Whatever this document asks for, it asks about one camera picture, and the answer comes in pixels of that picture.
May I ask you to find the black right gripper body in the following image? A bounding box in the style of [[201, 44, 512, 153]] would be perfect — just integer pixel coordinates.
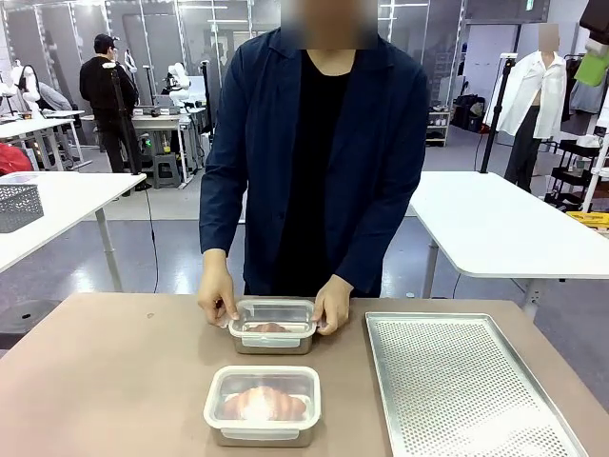
[[579, 0, 609, 47]]

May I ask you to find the clear plastic clip lid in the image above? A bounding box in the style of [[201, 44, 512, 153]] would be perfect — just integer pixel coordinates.
[[203, 365, 323, 442], [226, 298, 330, 348]]

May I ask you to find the golden brown croissant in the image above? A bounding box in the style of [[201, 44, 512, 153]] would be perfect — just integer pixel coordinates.
[[244, 321, 295, 335], [223, 385, 308, 423]]

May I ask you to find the person's left forearm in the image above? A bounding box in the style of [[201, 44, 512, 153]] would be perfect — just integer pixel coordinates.
[[331, 199, 422, 294]]

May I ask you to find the person's right forearm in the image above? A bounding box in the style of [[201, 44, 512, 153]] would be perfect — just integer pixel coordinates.
[[198, 175, 249, 256]]

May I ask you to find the stainless steel rectangular container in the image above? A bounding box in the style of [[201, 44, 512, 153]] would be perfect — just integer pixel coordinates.
[[232, 332, 315, 356], [208, 421, 318, 448]]

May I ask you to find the person's left hand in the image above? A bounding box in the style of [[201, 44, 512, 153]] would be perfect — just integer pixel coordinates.
[[311, 274, 356, 337]]

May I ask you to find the person's right hand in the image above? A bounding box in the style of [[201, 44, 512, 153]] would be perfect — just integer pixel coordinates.
[[197, 248, 241, 328]]

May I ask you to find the clothes rack with garments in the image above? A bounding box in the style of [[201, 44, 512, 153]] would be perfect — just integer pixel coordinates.
[[561, 51, 609, 137]]

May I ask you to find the mannequin with white shirt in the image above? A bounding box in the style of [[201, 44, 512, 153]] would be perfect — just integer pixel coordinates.
[[493, 22, 568, 194]]

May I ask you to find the black utility cart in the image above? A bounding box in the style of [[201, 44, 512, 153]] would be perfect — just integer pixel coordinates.
[[543, 136, 609, 213]]

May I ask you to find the black light stand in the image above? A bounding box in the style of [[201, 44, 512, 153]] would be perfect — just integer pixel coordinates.
[[479, 52, 519, 175]]

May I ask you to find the black bags pile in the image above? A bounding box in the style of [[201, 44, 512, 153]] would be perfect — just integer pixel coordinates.
[[450, 93, 487, 133]]

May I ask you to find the yellow crate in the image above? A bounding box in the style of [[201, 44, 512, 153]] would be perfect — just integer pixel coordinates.
[[564, 210, 609, 235]]

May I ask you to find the white shoe rack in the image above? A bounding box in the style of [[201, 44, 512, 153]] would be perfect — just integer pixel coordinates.
[[424, 109, 452, 148]]

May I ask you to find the person in navy jacket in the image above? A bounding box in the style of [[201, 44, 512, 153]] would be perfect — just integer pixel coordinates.
[[198, 0, 429, 299]]

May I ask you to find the perforated metal baking tray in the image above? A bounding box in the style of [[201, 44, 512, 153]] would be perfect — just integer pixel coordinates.
[[364, 311, 589, 457]]

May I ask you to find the white humanoid background robot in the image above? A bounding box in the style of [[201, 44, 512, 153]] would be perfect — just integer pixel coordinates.
[[161, 61, 192, 107]]

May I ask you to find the grey workbench with equipment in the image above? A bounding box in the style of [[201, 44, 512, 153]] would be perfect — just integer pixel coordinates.
[[79, 104, 210, 189]]

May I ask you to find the grey step stool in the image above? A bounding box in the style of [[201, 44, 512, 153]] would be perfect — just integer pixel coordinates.
[[150, 154, 183, 189]]

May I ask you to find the person in black clothes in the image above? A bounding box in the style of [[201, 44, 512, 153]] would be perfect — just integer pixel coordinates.
[[78, 32, 144, 175]]

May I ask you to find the white table with grey basket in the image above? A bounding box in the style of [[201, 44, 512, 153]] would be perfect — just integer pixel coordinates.
[[0, 170, 147, 292]]

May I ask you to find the white background desk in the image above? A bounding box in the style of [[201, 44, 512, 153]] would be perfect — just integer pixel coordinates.
[[0, 109, 94, 171]]

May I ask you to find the red cloth item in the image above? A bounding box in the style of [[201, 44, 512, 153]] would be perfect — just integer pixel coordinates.
[[0, 141, 35, 177]]

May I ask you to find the clear plastic box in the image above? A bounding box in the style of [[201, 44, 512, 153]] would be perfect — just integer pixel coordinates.
[[0, 171, 40, 187]]

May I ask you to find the grey mesh basket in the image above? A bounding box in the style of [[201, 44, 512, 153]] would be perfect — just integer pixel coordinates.
[[0, 182, 45, 234]]

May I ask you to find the black round floor base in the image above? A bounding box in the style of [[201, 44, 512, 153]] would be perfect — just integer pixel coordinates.
[[0, 298, 64, 359]]

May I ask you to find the black floor cable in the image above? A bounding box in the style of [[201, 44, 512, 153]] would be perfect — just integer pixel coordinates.
[[142, 188, 160, 292]]

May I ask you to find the black camera tripod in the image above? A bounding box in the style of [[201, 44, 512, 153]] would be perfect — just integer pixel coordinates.
[[105, 65, 154, 192]]

